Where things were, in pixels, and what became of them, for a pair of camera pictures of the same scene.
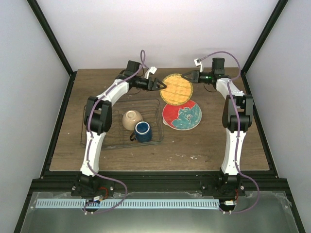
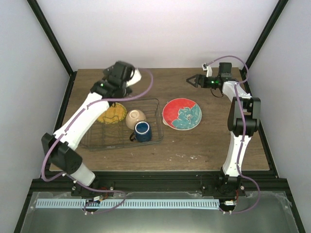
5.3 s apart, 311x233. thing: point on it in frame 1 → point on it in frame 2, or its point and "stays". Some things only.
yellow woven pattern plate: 179,90 → 114,114
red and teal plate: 184,117 stays
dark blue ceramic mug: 143,133 stays
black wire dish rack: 134,122 stays
